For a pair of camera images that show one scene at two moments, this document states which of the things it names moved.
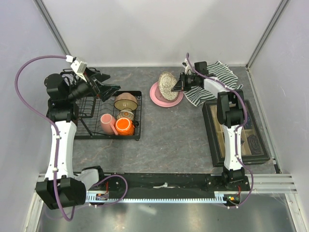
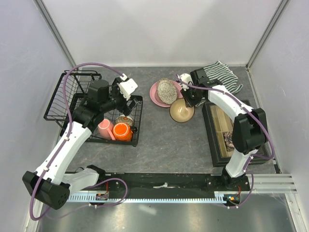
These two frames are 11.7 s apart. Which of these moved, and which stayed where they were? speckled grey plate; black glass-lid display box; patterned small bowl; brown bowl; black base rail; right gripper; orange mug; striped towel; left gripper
Moved: orange mug; patterned small bowl; right gripper; left gripper; brown bowl; speckled grey plate
Stayed: black glass-lid display box; black base rail; striped towel
